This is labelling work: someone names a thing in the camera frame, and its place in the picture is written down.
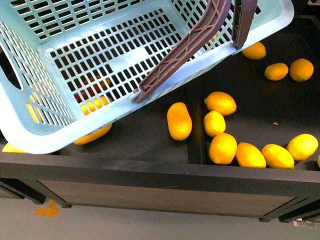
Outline brown basket handle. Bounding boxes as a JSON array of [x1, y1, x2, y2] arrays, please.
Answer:
[[135, 0, 232, 103], [231, 0, 258, 50]]

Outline orange floor tape marker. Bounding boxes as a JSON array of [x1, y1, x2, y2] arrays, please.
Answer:
[[34, 200, 60, 218]]

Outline yellow lemon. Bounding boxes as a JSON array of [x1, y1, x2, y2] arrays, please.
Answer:
[[261, 144, 295, 170], [208, 133, 238, 165], [289, 58, 314, 82], [204, 91, 237, 116], [235, 142, 267, 168], [264, 63, 289, 81], [286, 133, 319, 161], [241, 42, 267, 60], [203, 110, 226, 137]]

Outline light blue plastic basket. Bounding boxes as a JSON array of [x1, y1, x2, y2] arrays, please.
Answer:
[[0, 0, 294, 154]]

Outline black fruit display tray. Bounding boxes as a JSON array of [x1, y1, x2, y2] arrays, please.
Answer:
[[0, 15, 320, 199]]

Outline yellow mango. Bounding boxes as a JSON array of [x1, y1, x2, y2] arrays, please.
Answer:
[[73, 123, 113, 146], [1, 142, 25, 154], [167, 102, 193, 141]]

